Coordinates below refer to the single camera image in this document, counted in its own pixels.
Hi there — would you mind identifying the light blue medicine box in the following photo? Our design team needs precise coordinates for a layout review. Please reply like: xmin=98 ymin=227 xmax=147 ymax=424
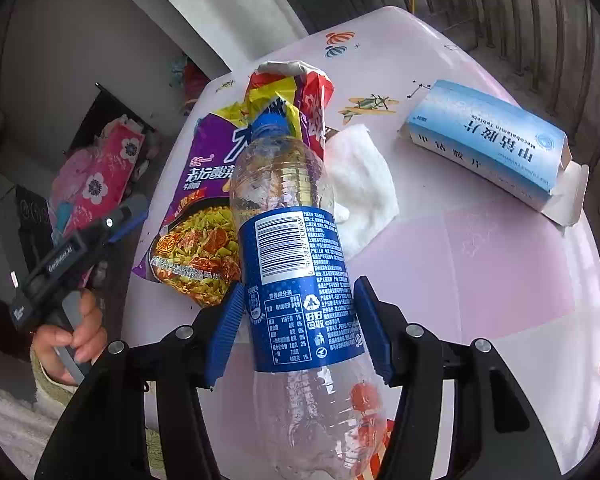
xmin=397 ymin=79 xmax=591 ymax=227

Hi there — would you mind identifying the white tissue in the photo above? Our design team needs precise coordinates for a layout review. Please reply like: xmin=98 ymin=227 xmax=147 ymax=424
xmin=325 ymin=124 xmax=400 ymax=261

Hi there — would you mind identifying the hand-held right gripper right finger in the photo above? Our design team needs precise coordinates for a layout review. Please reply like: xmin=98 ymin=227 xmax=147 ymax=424
xmin=352 ymin=275 xmax=576 ymax=480

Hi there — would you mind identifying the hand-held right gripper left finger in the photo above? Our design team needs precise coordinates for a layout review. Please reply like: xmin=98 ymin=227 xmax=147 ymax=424
xmin=35 ymin=282 xmax=246 ymax=480

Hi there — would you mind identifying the pink floral bag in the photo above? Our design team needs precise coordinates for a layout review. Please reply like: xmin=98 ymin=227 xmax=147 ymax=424
xmin=47 ymin=127 xmax=146 ymax=241

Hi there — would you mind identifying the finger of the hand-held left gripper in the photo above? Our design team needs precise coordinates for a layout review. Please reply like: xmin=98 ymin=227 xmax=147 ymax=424
xmin=87 ymin=194 xmax=151 ymax=246

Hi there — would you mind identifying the white fluffy cloth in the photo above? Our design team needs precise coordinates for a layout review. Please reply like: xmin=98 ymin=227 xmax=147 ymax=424
xmin=0 ymin=382 xmax=166 ymax=480

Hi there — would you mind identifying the red crumpled snack wrapper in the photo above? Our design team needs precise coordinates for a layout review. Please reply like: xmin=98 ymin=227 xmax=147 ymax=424
xmin=245 ymin=60 xmax=336 ymax=161

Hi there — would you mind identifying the dark bin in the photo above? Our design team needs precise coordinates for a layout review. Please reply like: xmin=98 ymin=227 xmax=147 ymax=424
xmin=62 ymin=82 xmax=158 ymax=171

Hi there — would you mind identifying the clear plastic bottle blue label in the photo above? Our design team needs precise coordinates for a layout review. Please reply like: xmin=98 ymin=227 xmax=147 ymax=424
xmin=228 ymin=112 xmax=396 ymax=480

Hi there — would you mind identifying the person's left hand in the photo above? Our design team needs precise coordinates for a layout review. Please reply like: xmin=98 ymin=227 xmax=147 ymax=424
xmin=32 ymin=290 xmax=108 ymax=386

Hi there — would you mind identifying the person's left forearm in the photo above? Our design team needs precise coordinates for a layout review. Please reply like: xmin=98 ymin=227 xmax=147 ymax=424
xmin=30 ymin=360 xmax=96 ymax=406

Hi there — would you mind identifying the purple instant noodle packet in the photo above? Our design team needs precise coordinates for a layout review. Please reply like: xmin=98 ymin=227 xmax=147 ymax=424
xmin=131 ymin=95 xmax=331 ymax=308

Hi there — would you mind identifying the red cloth bag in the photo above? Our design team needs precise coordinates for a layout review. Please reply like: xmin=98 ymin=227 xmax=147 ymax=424
xmin=170 ymin=54 xmax=216 ymax=117

